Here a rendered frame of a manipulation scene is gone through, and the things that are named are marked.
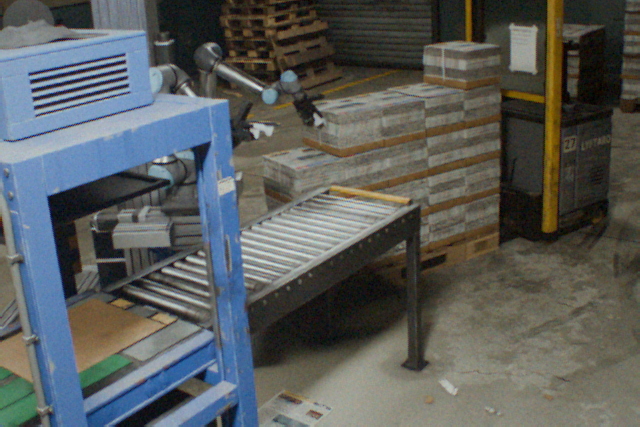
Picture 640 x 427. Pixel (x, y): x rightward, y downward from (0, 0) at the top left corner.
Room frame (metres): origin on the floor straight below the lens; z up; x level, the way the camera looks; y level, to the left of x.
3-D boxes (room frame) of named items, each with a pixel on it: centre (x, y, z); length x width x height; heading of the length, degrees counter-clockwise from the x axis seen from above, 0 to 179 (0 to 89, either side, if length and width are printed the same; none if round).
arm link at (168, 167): (3.40, 0.65, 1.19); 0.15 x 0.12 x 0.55; 152
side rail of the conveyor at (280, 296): (2.78, -0.04, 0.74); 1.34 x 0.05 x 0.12; 142
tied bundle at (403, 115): (4.40, -0.43, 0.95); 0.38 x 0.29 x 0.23; 32
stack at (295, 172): (4.33, -0.32, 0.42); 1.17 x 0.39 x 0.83; 122
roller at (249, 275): (2.73, 0.32, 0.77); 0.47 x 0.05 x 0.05; 52
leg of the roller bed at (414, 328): (3.29, -0.43, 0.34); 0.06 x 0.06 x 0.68; 52
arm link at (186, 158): (3.51, 0.59, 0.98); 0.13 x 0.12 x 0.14; 152
